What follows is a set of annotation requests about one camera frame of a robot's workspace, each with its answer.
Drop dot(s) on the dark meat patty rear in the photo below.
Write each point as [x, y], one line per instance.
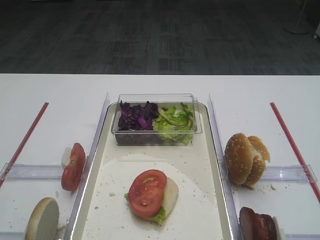
[265, 227]

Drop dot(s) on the right long clear divider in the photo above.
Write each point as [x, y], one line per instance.
[231, 212]

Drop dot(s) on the right upper clear crossbar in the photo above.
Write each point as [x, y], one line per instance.
[290, 174]

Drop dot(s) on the dark meat patty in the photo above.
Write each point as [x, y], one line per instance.
[265, 227]
[248, 224]

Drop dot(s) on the green lettuce in container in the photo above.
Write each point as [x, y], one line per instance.
[174, 122]

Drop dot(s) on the metal baking tray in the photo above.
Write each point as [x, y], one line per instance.
[102, 213]

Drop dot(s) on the left lower clear crossbar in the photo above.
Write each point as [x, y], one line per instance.
[12, 236]

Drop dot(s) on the red strip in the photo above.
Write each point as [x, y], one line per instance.
[292, 145]
[18, 151]

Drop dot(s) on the white patty stand block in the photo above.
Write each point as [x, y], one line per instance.
[278, 228]

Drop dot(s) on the white floor stand base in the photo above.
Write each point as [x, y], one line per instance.
[301, 25]

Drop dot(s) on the right lower clear crossbar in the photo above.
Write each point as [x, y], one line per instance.
[291, 236]

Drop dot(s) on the left upper clear crossbar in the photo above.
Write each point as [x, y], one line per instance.
[13, 172]

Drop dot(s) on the lettuce leaf on bun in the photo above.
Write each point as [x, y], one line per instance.
[147, 205]

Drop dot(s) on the sesame bun front right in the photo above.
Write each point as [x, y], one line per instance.
[239, 158]

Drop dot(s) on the right red strip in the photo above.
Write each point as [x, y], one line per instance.
[292, 145]

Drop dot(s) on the clear crossbar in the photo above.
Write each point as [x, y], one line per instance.
[291, 236]
[290, 174]
[12, 236]
[13, 172]

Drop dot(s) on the upright bun half left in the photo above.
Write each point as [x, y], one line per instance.
[43, 222]

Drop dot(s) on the sesame bun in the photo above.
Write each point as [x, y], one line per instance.
[239, 158]
[260, 156]

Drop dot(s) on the left red strip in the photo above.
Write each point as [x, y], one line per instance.
[18, 151]

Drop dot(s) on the white tomato stand block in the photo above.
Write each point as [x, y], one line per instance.
[65, 159]

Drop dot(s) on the clear plastic salad container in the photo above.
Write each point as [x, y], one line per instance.
[151, 137]

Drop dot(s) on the sesame bun rear right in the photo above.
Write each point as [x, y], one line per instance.
[260, 156]

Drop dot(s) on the dark meat patty front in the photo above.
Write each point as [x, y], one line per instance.
[248, 224]

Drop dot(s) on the bottom bun slice on tray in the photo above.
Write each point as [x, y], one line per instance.
[171, 193]

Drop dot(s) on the purple cabbage shreds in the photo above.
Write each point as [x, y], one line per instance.
[137, 117]

